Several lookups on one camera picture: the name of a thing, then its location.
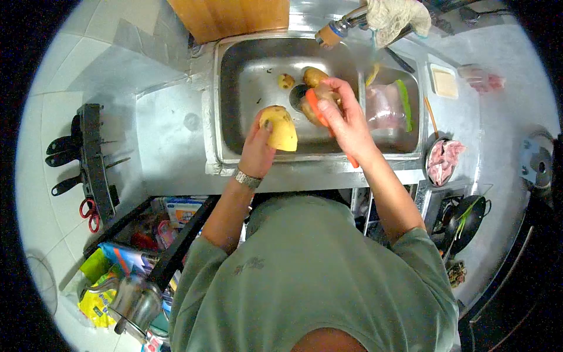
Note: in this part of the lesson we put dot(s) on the person's right thumb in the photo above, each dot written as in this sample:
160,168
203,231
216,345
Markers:
327,112

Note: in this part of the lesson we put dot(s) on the steel kettle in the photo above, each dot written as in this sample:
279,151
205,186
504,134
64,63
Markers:
136,303

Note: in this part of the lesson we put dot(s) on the medium brown potato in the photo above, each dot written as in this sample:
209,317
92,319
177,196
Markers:
313,77

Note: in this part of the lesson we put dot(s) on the person's right hand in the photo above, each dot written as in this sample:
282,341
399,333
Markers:
352,125

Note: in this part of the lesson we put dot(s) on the green packet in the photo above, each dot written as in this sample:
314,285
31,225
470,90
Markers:
93,265

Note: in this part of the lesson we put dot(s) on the blue plastic bag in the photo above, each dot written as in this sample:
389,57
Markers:
125,257

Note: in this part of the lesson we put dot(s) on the cream rectangular tray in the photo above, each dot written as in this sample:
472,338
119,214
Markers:
444,82

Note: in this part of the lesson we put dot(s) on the blue and white packet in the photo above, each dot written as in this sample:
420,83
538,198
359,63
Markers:
184,211

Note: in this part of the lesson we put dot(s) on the black wok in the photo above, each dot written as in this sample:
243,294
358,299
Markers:
470,224

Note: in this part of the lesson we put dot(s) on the peeled yellow potato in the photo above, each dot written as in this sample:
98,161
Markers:
281,130

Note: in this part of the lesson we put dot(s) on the person's right fingers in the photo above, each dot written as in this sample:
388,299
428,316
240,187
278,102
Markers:
345,92

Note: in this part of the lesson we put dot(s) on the yellow strip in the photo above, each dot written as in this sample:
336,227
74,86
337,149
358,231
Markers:
373,74

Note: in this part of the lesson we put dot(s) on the wooden chopstick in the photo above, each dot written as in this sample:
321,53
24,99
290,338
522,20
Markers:
432,118

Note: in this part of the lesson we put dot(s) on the red scissors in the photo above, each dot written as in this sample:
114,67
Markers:
90,215

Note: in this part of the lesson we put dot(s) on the orange peeler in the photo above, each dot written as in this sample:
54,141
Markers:
314,105

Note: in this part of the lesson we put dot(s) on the green onions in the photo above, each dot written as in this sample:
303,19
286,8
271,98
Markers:
466,215

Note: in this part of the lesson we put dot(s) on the large brown potato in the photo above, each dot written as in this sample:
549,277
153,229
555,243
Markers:
309,112

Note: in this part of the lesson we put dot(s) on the black storage shelf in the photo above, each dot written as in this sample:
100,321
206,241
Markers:
176,251

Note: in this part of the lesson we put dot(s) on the person's body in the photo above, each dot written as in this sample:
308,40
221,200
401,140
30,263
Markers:
308,273

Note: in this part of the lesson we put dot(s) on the yellow packet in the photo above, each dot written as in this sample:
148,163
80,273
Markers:
94,308

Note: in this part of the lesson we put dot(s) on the black stick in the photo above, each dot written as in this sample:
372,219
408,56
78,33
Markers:
399,60

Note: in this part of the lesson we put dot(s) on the wooden cutting board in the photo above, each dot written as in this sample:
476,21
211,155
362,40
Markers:
228,17

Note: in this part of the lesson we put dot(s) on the person's left hand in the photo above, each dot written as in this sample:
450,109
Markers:
255,152

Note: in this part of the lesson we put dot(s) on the steel double sink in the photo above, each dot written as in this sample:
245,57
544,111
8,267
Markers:
250,75

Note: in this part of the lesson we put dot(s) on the steel bowl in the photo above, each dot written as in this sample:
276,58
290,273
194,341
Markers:
429,169

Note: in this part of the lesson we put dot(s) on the black knife rack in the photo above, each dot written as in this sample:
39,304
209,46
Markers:
94,163

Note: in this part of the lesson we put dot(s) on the steel faucet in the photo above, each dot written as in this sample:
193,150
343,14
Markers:
338,28

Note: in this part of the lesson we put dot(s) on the person's left thumb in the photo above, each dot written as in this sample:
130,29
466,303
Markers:
266,126

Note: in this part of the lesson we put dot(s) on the pale mesh cloth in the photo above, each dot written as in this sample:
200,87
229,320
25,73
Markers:
396,17

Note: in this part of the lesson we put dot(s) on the raw pink meat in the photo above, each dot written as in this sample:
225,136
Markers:
442,160

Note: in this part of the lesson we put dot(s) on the pink plastic bag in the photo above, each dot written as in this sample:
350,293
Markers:
481,79

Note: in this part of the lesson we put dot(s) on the small brown potato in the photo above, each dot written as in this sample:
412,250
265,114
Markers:
286,81

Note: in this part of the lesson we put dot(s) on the clear bag of meat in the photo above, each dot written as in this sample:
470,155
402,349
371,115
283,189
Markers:
385,108

